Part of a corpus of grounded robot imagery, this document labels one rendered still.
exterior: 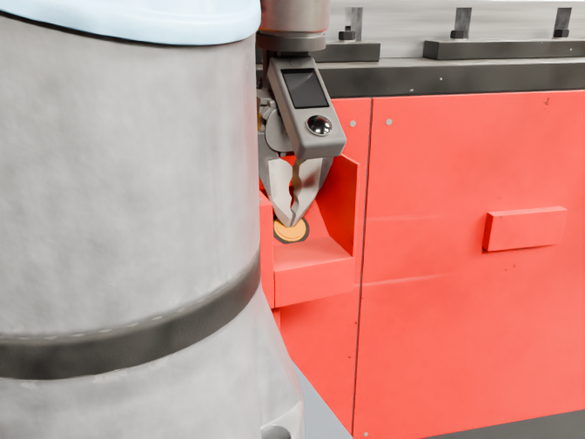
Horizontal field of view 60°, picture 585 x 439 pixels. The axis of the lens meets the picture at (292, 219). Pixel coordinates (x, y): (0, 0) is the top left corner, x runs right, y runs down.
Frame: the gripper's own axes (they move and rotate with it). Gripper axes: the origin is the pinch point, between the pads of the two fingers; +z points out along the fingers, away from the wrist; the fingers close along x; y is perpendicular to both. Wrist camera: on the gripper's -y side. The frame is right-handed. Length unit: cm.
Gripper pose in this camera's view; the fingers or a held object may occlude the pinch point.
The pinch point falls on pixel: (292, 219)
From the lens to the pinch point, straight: 57.9
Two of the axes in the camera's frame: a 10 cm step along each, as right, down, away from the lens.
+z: -0.3, 8.9, 4.6
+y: -3.6, -4.4, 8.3
